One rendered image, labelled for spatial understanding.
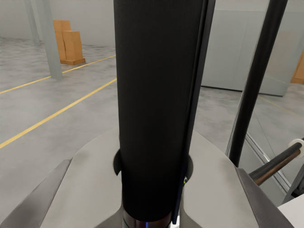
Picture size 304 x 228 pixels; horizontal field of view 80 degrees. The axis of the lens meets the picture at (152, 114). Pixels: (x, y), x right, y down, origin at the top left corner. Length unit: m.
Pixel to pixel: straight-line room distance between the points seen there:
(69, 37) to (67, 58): 0.85
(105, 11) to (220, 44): 9.76
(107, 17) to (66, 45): 5.98
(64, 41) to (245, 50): 6.51
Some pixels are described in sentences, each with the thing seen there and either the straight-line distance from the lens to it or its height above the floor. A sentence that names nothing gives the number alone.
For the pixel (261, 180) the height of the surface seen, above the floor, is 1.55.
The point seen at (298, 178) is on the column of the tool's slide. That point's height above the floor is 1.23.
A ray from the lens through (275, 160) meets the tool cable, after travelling 0.32.
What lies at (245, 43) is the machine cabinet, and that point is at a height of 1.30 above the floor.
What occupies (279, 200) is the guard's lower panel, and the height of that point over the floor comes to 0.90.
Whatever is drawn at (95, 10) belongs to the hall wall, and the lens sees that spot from 14.28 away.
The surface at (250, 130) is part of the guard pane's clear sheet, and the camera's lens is 1.51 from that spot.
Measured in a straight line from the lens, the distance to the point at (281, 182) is 1.24.
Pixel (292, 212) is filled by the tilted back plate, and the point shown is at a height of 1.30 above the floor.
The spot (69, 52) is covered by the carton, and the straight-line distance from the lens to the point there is 8.38.
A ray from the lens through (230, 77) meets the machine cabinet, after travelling 5.73.
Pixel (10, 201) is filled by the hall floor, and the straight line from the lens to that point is 2.56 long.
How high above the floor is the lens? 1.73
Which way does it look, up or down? 27 degrees down
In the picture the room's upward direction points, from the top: 3 degrees clockwise
